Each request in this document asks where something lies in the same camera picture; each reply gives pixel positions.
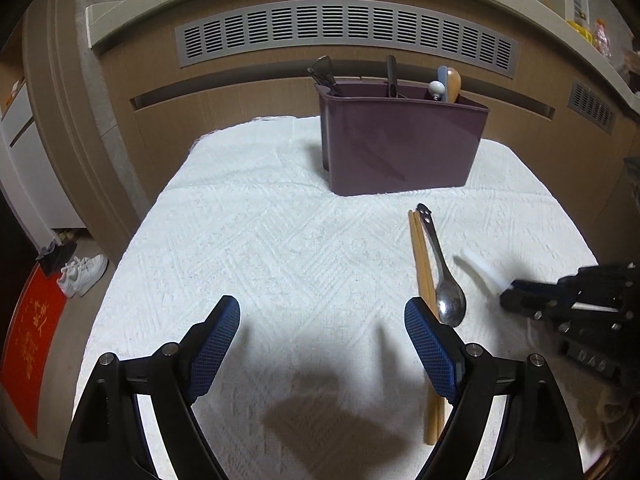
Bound white ceramic spoon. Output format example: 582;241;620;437
458;247;512;295

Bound small steel spoon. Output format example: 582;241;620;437
416;203;466;327

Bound white round-end utensil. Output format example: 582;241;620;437
427;80;447;101

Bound brown wooden spoon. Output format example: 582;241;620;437
446;67;461;103

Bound black utensils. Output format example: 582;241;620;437
307;55;344;96

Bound white sneaker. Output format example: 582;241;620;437
56;254;108;298

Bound small grey vent grille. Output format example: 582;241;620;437
567;79;616;133

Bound white textured cloth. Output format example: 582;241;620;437
79;117;603;479

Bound purple plastic utensil holder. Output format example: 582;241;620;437
316;79;489;196

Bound orange drink bottle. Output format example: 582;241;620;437
593;18;612;61

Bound grey ventilation grille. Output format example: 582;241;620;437
175;0;518;78

